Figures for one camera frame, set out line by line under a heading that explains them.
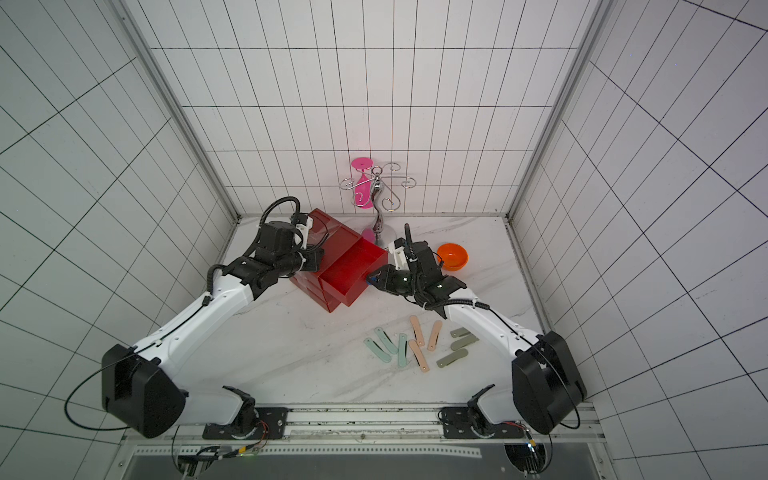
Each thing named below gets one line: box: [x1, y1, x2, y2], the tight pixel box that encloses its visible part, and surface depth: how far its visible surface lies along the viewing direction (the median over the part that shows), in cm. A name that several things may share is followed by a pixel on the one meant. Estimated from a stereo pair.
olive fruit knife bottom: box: [436, 348, 468, 368], surface depth 86 cm
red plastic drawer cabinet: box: [289, 208, 386, 313], surface depth 82 cm
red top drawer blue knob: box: [318, 236, 388, 307], surface depth 81 cm
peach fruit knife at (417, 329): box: [410, 315, 424, 346], surface depth 91 cm
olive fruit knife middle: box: [450, 334, 480, 351], surface depth 89 cm
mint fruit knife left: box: [363, 337, 392, 363], surface depth 87 cm
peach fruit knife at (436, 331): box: [427, 320, 443, 352], surface depth 89 cm
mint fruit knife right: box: [398, 333, 408, 368], surface depth 87 cm
